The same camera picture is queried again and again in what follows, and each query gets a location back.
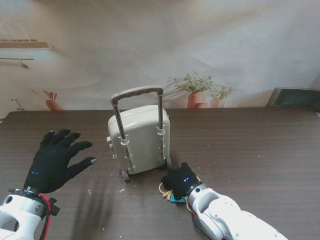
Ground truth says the red left arm wire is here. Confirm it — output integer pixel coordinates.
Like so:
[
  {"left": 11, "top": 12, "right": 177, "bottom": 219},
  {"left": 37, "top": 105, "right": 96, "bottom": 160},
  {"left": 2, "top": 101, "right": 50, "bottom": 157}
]
[{"left": 37, "top": 193, "right": 53, "bottom": 240}]

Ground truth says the yellow twisted rope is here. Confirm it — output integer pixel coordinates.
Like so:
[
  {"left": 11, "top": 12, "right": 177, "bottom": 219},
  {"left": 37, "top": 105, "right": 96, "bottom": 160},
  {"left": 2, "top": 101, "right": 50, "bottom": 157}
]
[{"left": 158, "top": 176, "right": 202, "bottom": 213}]

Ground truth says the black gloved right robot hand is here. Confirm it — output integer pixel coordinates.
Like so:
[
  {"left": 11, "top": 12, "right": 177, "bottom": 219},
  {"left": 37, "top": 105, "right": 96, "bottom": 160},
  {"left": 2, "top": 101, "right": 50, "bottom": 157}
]
[{"left": 161, "top": 161, "right": 202, "bottom": 202}]

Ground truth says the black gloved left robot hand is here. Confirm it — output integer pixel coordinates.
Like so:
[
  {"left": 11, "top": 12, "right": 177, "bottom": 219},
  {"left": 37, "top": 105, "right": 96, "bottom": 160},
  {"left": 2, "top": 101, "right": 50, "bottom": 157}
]
[{"left": 23, "top": 129, "right": 98, "bottom": 195}]

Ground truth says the dark framed monitor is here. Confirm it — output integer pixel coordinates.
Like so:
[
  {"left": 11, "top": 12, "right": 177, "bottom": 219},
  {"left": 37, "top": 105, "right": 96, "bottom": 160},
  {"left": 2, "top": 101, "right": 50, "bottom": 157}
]
[{"left": 266, "top": 87, "right": 320, "bottom": 112}]

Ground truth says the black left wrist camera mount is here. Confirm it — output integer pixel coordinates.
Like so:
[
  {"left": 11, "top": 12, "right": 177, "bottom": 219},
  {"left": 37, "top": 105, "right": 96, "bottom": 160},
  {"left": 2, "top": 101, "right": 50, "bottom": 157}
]
[{"left": 47, "top": 197, "right": 61, "bottom": 216}]

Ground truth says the teal luggage tag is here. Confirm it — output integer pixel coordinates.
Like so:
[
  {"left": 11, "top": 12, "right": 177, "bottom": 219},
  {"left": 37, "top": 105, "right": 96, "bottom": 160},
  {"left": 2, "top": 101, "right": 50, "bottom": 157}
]
[{"left": 169, "top": 196, "right": 188, "bottom": 205}]

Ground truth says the small beige trolley suitcase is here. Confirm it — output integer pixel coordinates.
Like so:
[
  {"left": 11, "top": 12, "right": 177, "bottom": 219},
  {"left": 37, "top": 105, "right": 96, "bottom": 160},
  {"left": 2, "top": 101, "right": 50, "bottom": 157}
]
[{"left": 107, "top": 85, "right": 173, "bottom": 183}]

